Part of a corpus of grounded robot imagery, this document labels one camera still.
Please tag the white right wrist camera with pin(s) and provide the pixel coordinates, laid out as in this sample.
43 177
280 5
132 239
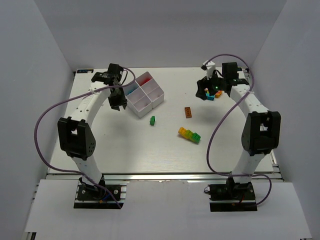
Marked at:
208 67

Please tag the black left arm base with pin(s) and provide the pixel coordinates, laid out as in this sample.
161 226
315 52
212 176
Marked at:
100 199

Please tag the cyan lego brick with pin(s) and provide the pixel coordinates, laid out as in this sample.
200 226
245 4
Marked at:
209 96

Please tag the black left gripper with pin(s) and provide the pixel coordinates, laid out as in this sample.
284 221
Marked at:
117 101

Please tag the yellow lego brick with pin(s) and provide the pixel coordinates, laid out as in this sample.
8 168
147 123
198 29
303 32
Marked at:
183 132

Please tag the white four-compartment container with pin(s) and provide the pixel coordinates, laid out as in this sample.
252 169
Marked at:
146 97

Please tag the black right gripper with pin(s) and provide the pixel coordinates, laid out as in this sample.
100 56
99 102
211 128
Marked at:
203 88

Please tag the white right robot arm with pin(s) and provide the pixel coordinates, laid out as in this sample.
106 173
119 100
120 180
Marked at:
261 130

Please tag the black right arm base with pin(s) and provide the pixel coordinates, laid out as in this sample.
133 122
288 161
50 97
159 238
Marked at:
229 197

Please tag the brown lego tile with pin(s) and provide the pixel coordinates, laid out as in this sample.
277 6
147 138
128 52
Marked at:
188 113

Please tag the dark green lego piece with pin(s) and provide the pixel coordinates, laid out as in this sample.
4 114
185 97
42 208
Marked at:
152 120

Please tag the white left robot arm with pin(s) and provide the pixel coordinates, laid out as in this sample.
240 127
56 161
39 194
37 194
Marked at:
76 138

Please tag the blue label left corner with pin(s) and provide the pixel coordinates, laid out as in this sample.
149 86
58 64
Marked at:
84 71

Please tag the yellow orange lego piece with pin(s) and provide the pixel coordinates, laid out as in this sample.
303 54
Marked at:
218 94

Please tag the light green lego brick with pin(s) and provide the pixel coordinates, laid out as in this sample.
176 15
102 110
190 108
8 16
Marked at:
189 134

